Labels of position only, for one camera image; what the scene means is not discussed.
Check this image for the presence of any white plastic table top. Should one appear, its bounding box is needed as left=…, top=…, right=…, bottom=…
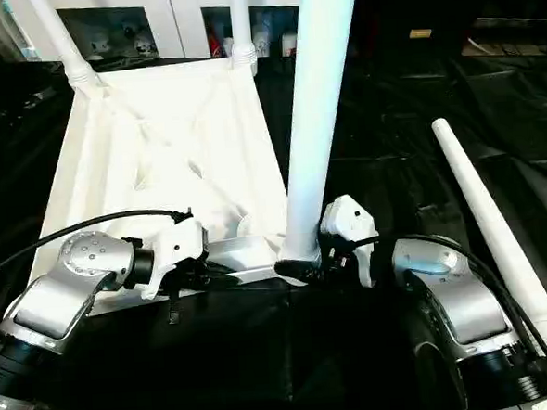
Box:
left=23, top=49, right=310, bottom=321

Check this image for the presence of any white plastic table leg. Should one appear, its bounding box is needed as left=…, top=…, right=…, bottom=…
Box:
left=227, top=0, right=261, bottom=72
left=257, top=0, right=379, bottom=289
left=25, top=0, right=102, bottom=93
left=430, top=110, right=547, bottom=365

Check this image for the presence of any black work mat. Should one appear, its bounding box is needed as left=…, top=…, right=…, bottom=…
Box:
left=0, top=3, right=547, bottom=410

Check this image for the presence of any white cabinet with glass doors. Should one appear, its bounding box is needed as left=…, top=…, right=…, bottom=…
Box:
left=8, top=0, right=308, bottom=75

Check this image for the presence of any black metal bar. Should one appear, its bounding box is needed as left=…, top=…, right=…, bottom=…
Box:
left=467, top=32, right=547, bottom=60

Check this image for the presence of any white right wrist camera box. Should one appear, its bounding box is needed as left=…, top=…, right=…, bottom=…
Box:
left=316, top=192, right=386, bottom=292

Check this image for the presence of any black left wrist camera cable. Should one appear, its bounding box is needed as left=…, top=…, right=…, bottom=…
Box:
left=0, top=205, right=198, bottom=284

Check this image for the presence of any white teal mop handle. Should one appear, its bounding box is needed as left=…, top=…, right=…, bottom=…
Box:
left=0, top=0, right=41, bottom=62

